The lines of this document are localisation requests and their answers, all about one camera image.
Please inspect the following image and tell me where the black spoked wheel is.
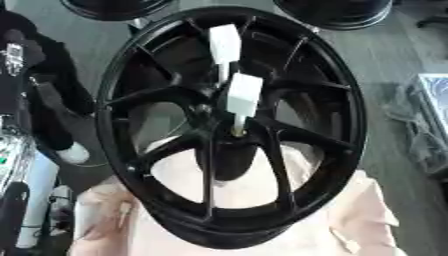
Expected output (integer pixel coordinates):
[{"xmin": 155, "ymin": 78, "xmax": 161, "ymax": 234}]
[{"xmin": 94, "ymin": 5, "xmax": 370, "ymax": 251}]

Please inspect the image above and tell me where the pale framed panel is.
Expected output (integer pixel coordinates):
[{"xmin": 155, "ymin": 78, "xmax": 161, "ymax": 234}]
[{"xmin": 414, "ymin": 73, "xmax": 448, "ymax": 134}]

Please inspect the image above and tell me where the white rounded object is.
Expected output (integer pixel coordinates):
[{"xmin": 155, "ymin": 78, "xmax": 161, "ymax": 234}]
[{"xmin": 56, "ymin": 142, "xmax": 93, "ymax": 165}]

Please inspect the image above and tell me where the white pin with short head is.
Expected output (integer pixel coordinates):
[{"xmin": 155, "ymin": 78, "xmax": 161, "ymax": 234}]
[{"xmin": 224, "ymin": 72, "xmax": 265, "ymax": 138}]

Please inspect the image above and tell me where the white pin with long head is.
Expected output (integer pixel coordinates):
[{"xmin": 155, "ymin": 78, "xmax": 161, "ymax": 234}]
[{"xmin": 206, "ymin": 23, "xmax": 244, "ymax": 85}]

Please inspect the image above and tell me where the black chair base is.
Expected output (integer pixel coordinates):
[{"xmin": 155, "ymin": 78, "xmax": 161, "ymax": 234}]
[{"xmin": 414, "ymin": 12, "xmax": 448, "ymax": 30}]

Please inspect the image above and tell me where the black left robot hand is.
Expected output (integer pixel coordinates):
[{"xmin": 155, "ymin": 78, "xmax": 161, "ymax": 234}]
[{"xmin": 0, "ymin": 11, "xmax": 98, "ymax": 152}]

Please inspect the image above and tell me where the black round wheel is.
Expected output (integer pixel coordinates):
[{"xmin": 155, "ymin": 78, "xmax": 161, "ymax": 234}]
[
  {"xmin": 271, "ymin": 0, "xmax": 394, "ymax": 32},
  {"xmin": 57, "ymin": 0, "xmax": 177, "ymax": 22}
]

